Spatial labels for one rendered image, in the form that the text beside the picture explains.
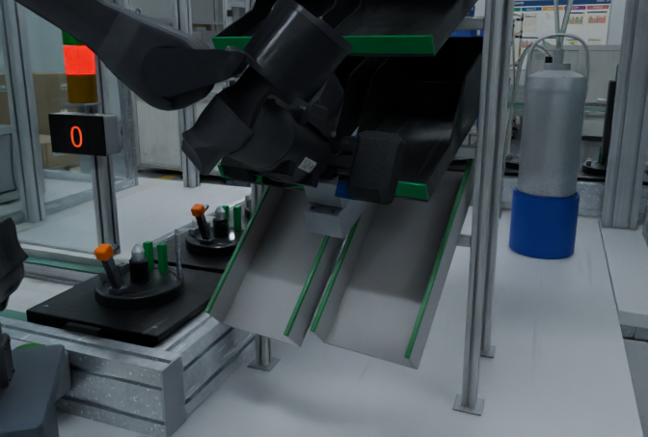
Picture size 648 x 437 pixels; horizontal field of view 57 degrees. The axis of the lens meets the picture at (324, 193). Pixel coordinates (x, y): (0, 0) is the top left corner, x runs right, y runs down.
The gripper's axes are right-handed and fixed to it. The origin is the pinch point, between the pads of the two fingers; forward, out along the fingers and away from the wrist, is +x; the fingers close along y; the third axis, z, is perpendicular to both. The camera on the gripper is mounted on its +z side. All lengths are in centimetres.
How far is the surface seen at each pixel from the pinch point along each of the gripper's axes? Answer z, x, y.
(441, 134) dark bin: 10.3, 20.2, -2.7
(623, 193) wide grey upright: 28, 130, -16
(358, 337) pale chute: -17.3, 18.2, 1.5
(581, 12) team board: 488, 937, 159
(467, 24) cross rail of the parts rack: 23.1, 15.0, -5.0
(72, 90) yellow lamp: 10, 13, 63
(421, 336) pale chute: -14.9, 17.2, -7.0
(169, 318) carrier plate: -22.5, 16.1, 30.7
